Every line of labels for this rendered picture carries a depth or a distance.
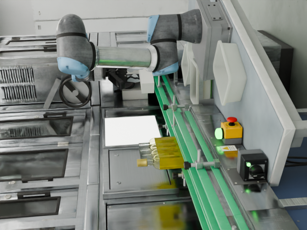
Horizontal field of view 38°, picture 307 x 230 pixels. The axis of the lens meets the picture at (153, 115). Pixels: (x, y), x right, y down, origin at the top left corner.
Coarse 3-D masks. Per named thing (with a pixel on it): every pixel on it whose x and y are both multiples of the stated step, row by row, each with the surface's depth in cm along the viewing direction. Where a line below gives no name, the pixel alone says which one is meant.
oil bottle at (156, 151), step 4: (160, 148) 204; (164, 148) 204; (168, 148) 204; (172, 148) 203; (176, 148) 203; (152, 152) 202; (156, 152) 200; (160, 152) 200; (164, 152) 200; (168, 152) 200; (172, 152) 200; (152, 156) 201
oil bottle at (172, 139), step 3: (153, 138) 214; (156, 138) 214; (159, 138) 213; (162, 138) 213; (165, 138) 213; (168, 138) 213; (171, 138) 213; (174, 138) 213; (150, 141) 211; (153, 141) 210; (156, 141) 210; (159, 141) 210; (162, 141) 210; (165, 141) 211; (168, 141) 211; (171, 141) 211; (174, 141) 211; (150, 144) 211
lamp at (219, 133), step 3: (216, 129) 178; (219, 129) 177; (222, 129) 177; (216, 132) 177; (219, 132) 176; (222, 132) 176; (216, 135) 177; (219, 135) 176; (222, 135) 176; (219, 138) 177; (222, 138) 177
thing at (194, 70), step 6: (192, 60) 226; (192, 66) 231; (192, 72) 233; (198, 72) 216; (192, 78) 234; (198, 78) 218; (192, 84) 235; (198, 84) 219; (192, 90) 236; (198, 90) 220; (192, 96) 237; (198, 96) 222; (192, 102) 232; (198, 102) 223
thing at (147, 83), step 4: (144, 68) 222; (140, 72) 220; (144, 72) 220; (148, 72) 220; (152, 72) 220; (140, 76) 219; (144, 76) 217; (148, 76) 217; (152, 76) 217; (140, 80) 221; (144, 80) 215; (148, 80) 215; (152, 80) 215; (144, 84) 214; (148, 84) 214; (152, 84) 214; (144, 88) 215; (148, 88) 215; (152, 88) 215; (144, 92) 217; (148, 92) 217; (152, 92) 217
